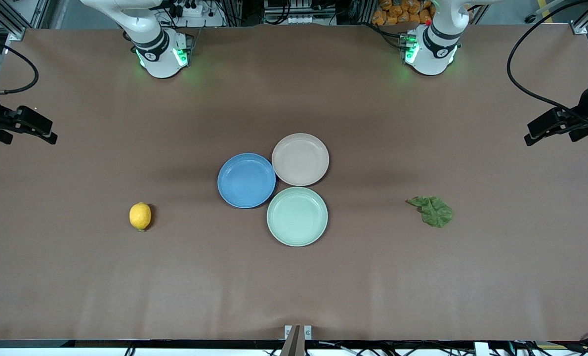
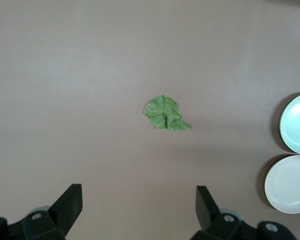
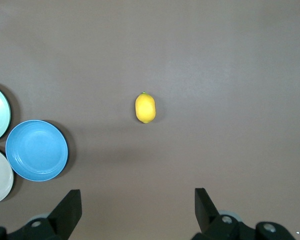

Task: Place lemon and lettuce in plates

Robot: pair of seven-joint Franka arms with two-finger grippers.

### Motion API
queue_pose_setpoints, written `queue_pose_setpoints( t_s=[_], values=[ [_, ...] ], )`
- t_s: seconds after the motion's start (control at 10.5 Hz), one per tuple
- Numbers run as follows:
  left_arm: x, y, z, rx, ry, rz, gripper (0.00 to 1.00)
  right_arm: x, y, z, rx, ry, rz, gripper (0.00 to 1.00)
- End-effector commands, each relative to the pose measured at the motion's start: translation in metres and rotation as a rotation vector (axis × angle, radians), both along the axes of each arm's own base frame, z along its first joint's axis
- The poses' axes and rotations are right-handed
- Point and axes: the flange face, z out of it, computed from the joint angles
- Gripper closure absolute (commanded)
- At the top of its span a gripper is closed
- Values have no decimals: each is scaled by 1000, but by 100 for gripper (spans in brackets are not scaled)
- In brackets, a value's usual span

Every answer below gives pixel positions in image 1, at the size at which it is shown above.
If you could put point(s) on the yellow lemon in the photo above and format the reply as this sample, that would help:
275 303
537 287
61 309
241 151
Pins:
140 216

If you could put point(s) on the green lettuce leaf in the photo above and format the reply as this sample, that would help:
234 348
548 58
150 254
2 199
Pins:
435 211

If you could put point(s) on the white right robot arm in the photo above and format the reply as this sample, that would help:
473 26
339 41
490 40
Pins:
158 47

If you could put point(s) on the bag of orange fruits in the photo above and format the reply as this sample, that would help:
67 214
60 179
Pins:
402 12

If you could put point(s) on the white power strip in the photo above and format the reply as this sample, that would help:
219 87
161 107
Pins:
195 12

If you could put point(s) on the blue plate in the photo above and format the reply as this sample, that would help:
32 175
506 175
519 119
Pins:
246 180

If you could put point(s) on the beige plate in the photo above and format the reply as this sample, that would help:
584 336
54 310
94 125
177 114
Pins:
300 159

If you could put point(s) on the light green plate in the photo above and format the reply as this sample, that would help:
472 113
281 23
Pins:
297 216

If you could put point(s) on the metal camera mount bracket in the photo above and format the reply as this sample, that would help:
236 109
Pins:
298 338

